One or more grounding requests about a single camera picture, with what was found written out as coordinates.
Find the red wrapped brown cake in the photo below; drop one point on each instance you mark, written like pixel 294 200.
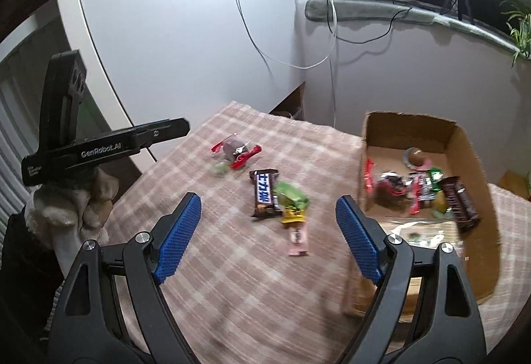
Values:
pixel 232 154

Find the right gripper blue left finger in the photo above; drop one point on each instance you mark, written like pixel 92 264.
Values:
pixel 88 325

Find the red wrapper in box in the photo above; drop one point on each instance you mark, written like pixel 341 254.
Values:
pixel 368 178

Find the pink candy packet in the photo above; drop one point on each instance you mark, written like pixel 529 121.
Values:
pixel 299 243

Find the dark brown chocolate bar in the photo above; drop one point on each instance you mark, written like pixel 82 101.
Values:
pixel 457 197

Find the dark green candy packet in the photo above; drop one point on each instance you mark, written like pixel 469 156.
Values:
pixel 435 177

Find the round chocolate ball candy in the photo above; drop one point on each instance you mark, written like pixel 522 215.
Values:
pixel 416 159

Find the white cabinet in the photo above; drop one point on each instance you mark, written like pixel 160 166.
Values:
pixel 156 59

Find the pink plaid tablecloth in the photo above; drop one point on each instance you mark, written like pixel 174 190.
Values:
pixel 238 297

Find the snickers bar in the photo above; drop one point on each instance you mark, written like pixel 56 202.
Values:
pixel 266 203

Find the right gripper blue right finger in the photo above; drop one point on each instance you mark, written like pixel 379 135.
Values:
pixel 446 326

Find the cracker pack clear wrapper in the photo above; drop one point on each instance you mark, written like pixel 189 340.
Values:
pixel 427 233

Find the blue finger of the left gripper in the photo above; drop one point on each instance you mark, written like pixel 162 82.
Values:
pixel 160 131

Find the light green snack packet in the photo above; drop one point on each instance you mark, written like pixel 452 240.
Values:
pixel 290 196

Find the green potted plant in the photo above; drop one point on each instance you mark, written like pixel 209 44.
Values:
pixel 519 22

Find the left hand white glove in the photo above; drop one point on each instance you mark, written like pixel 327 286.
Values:
pixel 64 216

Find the red silver candy wrappers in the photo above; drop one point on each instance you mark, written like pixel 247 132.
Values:
pixel 405 193

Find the brown cardboard box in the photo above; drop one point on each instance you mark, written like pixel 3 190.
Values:
pixel 386 135

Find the yellow candy packet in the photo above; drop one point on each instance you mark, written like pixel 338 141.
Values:
pixel 293 216

